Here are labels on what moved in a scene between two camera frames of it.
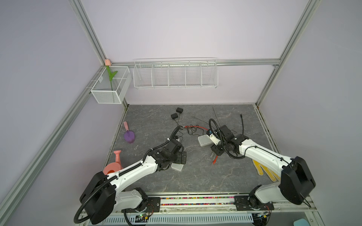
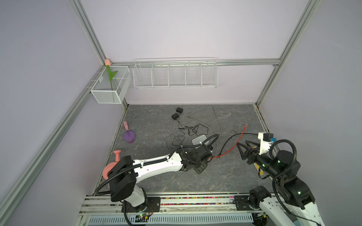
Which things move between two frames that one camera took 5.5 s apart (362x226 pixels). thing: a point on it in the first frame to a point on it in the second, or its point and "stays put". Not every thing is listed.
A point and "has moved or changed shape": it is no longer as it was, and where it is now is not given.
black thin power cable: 192,129 to 182,135
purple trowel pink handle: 129,135 stays put
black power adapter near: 174,116 stays put
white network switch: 204,140 has moved or changed shape
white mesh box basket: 102,90 stays put
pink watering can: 115,166 stays put
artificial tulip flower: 108,63 stays put
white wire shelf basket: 175,73 stays put
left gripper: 179,160 to 200,170
